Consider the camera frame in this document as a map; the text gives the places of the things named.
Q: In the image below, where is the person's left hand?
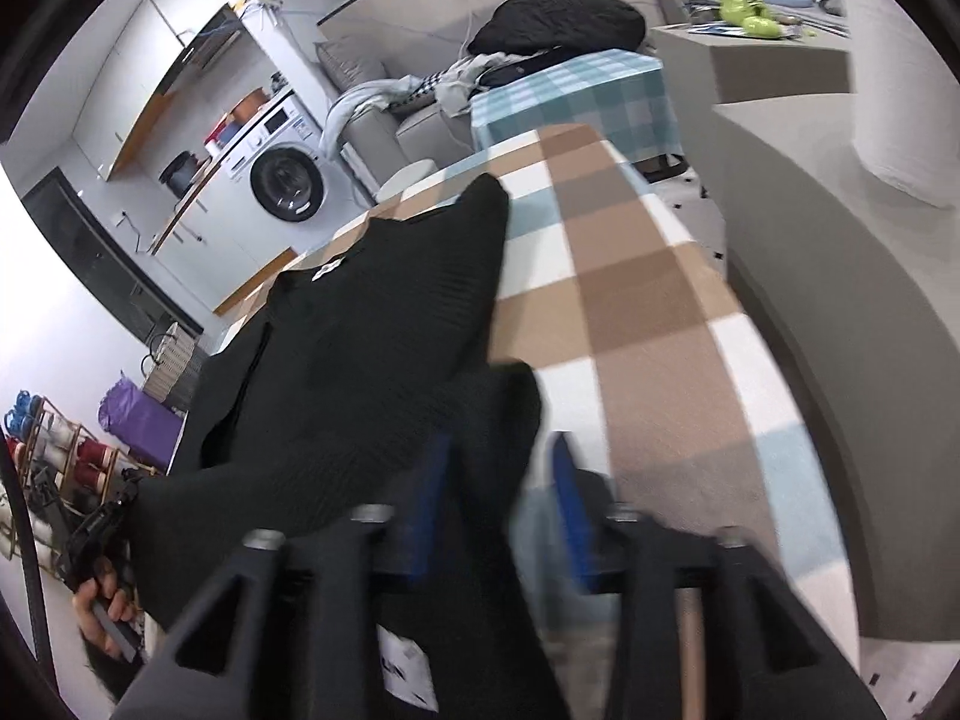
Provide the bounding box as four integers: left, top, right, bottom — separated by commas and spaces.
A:
73, 559, 145, 662

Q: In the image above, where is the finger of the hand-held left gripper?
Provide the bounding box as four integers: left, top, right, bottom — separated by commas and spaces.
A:
112, 469, 147, 512

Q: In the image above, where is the grey partition counter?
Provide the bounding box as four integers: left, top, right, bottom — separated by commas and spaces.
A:
649, 19, 960, 646

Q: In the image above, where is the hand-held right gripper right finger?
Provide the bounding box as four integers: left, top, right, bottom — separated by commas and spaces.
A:
550, 430, 891, 720

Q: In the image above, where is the black quilted jacket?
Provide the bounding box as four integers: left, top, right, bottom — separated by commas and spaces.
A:
469, 0, 647, 59

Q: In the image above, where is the brown blue plaid blanket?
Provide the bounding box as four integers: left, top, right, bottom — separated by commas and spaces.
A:
146, 124, 863, 720

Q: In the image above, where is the purple bag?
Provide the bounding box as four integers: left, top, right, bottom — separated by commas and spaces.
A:
97, 379, 188, 475

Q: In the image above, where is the blue checked cloth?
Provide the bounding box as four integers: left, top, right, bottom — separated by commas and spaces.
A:
469, 49, 685, 167

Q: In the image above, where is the houndstooth cloth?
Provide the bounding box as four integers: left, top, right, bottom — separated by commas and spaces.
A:
390, 71, 443, 113

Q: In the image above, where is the shoe rack with shoes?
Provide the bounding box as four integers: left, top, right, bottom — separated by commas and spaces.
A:
0, 388, 162, 587

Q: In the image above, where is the white wall cabinet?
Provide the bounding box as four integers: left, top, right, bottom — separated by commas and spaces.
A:
71, 0, 252, 175

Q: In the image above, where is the pale grey shirt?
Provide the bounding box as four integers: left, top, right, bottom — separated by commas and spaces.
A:
435, 52, 512, 118

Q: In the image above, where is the black knit sweater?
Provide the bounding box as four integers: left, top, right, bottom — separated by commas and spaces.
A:
124, 172, 575, 720

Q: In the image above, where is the light grey garment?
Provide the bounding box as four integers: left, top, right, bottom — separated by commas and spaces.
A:
322, 79, 411, 152

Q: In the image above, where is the dark round bin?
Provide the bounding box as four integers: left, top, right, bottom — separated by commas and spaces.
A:
159, 152, 200, 197

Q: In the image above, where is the lime green toy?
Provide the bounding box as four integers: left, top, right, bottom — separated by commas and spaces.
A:
716, 0, 786, 39

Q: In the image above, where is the white washing machine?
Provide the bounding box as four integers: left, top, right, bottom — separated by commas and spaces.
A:
223, 90, 355, 231

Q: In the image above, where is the black glass door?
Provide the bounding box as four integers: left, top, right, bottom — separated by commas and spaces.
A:
21, 167, 205, 344

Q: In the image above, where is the white paper roll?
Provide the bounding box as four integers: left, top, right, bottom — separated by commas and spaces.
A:
832, 0, 960, 209

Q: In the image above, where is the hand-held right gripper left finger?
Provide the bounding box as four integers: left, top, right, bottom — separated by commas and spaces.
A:
112, 436, 453, 720

